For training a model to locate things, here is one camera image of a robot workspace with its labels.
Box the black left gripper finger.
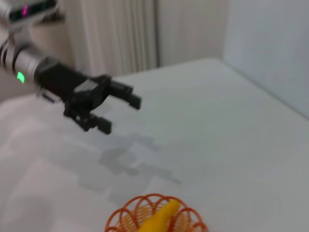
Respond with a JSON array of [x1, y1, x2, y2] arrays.
[[109, 78, 143, 111], [76, 113, 113, 135]]

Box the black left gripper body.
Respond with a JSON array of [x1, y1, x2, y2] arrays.
[[36, 57, 114, 122]]

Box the orange wire basket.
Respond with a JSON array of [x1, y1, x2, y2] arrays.
[[104, 192, 210, 232]]

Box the yellow banana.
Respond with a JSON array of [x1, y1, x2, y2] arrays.
[[137, 200, 181, 232]]

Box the white ribbed radiator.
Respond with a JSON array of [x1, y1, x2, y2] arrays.
[[81, 0, 160, 76]]

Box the robot torso with light strip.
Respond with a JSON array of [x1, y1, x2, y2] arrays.
[[0, 0, 61, 27]]

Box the white partition board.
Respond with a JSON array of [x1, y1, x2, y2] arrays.
[[223, 0, 309, 119]]

